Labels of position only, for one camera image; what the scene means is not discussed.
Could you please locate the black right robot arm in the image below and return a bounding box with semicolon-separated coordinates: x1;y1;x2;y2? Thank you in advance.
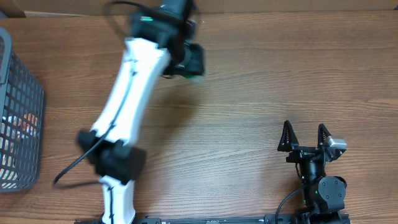
274;120;351;224

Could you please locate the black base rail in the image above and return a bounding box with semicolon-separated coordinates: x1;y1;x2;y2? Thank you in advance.
74;214;351;224

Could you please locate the orange white small packet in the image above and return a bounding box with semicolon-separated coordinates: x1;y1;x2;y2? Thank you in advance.
1;113;39;141

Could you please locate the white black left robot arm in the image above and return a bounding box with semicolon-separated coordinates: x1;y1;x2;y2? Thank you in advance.
77;0;206;223

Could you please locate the dark grey mesh basket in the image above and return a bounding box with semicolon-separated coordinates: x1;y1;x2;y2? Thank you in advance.
0;28;46;193

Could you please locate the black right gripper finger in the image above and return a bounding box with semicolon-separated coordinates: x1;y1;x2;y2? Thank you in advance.
277;120;299;152
318;124;331;146

